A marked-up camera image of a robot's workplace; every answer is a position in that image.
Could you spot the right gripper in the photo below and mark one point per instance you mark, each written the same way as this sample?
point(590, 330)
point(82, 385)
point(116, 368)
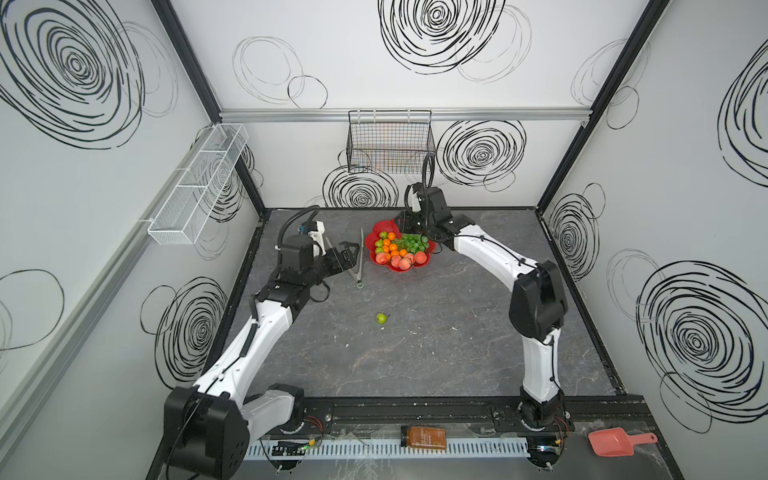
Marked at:
point(411, 221)

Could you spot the black wire basket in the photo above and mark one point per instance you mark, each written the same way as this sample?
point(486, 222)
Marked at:
point(392, 141)

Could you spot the red flower-shaped fruit bowl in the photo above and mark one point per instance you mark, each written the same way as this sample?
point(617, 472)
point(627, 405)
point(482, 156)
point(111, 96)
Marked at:
point(391, 226)

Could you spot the green fake grape bunch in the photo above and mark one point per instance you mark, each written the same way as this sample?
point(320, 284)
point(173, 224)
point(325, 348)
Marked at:
point(414, 243)

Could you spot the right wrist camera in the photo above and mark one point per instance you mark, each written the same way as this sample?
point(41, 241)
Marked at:
point(427, 203)

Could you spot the pink plastic scoop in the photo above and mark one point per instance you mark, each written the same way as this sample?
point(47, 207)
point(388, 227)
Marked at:
point(616, 442)

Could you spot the black mounting rail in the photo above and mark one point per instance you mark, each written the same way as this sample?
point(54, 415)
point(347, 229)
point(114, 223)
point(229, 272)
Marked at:
point(420, 411)

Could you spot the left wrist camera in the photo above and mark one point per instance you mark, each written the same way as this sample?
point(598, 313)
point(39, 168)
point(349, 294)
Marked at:
point(299, 251)

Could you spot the metal kitchen tongs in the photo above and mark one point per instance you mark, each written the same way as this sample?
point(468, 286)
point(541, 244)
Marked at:
point(356, 270)

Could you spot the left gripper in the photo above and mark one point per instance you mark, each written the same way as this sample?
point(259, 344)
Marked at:
point(345, 255)

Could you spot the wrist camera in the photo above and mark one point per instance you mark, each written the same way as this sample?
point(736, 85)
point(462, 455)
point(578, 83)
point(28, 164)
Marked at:
point(299, 251)
point(427, 203)

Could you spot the white slotted cable duct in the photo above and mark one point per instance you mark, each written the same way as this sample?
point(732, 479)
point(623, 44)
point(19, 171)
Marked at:
point(355, 449)

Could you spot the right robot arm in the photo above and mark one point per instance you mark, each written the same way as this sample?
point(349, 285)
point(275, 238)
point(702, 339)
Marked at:
point(537, 308)

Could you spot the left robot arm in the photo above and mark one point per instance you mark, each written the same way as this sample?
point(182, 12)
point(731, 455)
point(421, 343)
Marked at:
point(274, 310)

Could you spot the white mesh wall shelf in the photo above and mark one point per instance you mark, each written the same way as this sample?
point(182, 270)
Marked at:
point(190, 204)

